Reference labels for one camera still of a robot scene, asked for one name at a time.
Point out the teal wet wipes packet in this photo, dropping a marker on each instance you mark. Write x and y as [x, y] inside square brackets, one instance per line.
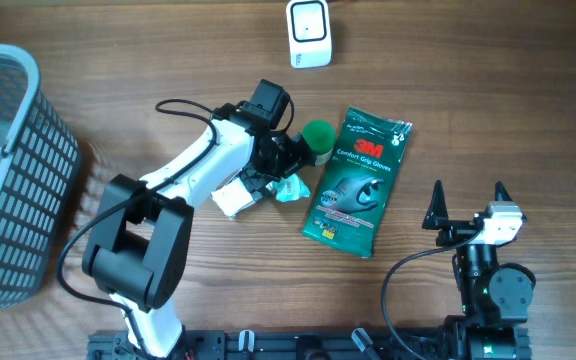
[289, 189]

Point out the white barcode scanner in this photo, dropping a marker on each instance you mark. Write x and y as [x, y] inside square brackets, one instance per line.
[309, 33]

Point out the green lid plastic jar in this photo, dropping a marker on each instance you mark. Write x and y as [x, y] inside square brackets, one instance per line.
[320, 137]

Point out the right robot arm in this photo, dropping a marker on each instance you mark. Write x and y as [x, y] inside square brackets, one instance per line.
[495, 297]

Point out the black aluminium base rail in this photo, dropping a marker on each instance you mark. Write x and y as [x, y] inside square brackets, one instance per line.
[430, 343]

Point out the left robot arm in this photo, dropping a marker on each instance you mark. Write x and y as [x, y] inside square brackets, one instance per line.
[139, 240]

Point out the green 3M gloves package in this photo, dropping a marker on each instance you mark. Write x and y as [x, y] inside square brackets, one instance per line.
[359, 179]

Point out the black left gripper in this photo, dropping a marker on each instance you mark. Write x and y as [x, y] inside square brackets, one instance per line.
[301, 156]

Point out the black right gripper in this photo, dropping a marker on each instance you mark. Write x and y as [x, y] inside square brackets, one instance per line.
[437, 217]

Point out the dark mesh shopping basket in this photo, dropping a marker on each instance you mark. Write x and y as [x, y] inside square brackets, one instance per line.
[39, 164]

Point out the white small packet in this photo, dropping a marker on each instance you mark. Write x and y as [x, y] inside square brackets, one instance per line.
[232, 198]

